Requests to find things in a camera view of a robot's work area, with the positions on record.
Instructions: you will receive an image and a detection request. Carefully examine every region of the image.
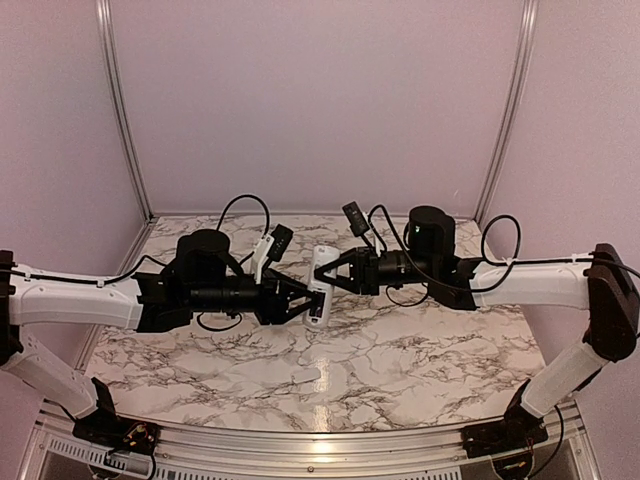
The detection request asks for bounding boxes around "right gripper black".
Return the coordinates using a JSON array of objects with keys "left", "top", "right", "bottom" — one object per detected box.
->
[{"left": 314, "top": 245, "right": 437, "bottom": 296}]

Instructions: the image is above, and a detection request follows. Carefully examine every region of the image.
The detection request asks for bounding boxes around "right aluminium frame post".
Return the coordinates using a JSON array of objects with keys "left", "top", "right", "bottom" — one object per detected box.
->
[{"left": 473, "top": 0, "right": 539, "bottom": 224}]

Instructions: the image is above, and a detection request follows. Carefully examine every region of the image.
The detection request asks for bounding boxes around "white remote control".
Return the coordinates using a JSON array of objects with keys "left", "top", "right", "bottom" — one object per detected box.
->
[{"left": 302, "top": 245, "right": 340, "bottom": 329}]

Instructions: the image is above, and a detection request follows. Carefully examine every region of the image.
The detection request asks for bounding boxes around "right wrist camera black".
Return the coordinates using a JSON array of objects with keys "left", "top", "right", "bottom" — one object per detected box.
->
[{"left": 342, "top": 201, "right": 387, "bottom": 251}]

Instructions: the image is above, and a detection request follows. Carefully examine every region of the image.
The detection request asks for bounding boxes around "front aluminium rail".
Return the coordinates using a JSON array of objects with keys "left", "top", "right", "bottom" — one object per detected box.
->
[{"left": 18, "top": 402, "right": 601, "bottom": 479}]

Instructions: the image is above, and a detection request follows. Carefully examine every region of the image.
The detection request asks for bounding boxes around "left aluminium frame post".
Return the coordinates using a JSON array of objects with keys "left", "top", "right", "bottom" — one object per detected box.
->
[{"left": 95, "top": 0, "right": 154, "bottom": 223}]

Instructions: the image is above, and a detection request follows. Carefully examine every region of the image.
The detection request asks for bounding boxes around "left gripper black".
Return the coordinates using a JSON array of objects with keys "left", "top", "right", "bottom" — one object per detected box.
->
[{"left": 188, "top": 267, "right": 322, "bottom": 326}]

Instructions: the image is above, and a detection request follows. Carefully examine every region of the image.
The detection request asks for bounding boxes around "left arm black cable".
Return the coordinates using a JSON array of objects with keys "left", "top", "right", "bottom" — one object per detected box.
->
[{"left": 0, "top": 193, "right": 274, "bottom": 334}]

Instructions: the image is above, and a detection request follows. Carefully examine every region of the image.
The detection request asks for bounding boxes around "aluminium frame post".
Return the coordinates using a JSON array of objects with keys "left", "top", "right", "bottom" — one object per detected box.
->
[
  {"left": 95, "top": 0, "right": 154, "bottom": 223},
  {"left": 473, "top": 0, "right": 539, "bottom": 224}
]

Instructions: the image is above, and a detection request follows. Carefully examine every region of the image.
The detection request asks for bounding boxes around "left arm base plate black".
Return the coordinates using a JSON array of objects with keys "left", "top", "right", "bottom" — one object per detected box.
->
[{"left": 73, "top": 377, "right": 160, "bottom": 455}]

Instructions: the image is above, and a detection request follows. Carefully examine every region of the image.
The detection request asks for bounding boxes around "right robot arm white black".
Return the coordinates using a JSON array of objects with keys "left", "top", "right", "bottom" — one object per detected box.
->
[{"left": 305, "top": 206, "right": 639, "bottom": 448}]

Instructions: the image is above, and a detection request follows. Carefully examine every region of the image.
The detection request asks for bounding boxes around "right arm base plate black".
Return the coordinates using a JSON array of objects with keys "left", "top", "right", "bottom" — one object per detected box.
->
[{"left": 461, "top": 419, "right": 549, "bottom": 458}]

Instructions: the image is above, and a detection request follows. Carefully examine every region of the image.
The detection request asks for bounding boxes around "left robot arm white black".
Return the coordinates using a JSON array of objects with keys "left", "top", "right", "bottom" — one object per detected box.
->
[{"left": 1, "top": 225, "right": 321, "bottom": 445}]

